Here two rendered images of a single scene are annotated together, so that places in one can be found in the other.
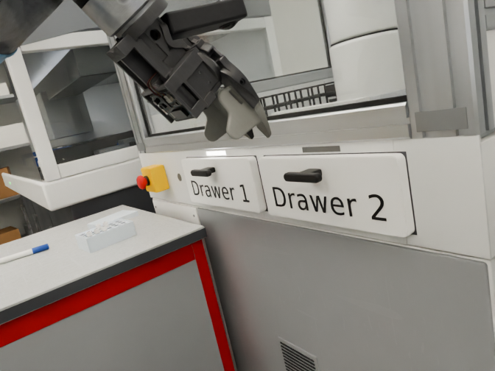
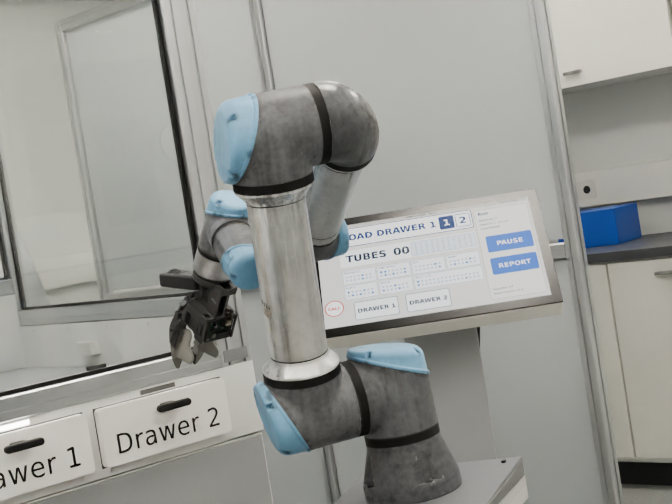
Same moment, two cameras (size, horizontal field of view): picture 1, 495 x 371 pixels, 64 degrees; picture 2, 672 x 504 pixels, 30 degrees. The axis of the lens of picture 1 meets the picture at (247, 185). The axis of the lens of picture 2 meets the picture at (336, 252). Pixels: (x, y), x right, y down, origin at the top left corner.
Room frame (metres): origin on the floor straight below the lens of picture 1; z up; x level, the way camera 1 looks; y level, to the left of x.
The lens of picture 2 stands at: (0.55, 2.31, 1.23)
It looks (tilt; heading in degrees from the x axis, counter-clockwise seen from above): 2 degrees down; 262
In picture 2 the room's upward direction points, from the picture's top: 9 degrees counter-clockwise
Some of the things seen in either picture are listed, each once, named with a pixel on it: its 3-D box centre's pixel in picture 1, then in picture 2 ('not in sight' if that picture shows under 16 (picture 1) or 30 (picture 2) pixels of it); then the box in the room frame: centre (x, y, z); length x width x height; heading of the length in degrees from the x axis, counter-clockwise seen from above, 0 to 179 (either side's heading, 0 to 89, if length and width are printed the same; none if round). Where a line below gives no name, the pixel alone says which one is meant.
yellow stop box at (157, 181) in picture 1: (154, 178); not in sight; (1.14, 0.26, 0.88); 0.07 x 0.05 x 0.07; 34
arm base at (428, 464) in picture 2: not in sight; (407, 458); (0.24, 0.42, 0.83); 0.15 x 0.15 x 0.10
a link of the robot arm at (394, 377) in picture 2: not in sight; (387, 386); (0.26, 0.43, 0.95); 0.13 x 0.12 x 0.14; 9
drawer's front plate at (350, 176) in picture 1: (323, 190); (165, 421); (0.61, -0.11, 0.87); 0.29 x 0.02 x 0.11; 34
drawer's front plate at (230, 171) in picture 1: (219, 182); (17, 462); (0.87, 0.06, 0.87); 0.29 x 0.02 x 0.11; 34
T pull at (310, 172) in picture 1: (307, 174); (170, 404); (0.59, -0.09, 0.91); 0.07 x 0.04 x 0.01; 34
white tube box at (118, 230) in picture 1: (106, 234); not in sight; (1.00, 0.38, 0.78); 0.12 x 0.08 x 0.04; 129
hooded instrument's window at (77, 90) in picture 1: (108, 113); not in sight; (2.48, 0.73, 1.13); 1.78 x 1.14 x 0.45; 34
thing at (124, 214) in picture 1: (113, 219); not in sight; (1.21, 0.43, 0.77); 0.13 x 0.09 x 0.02; 137
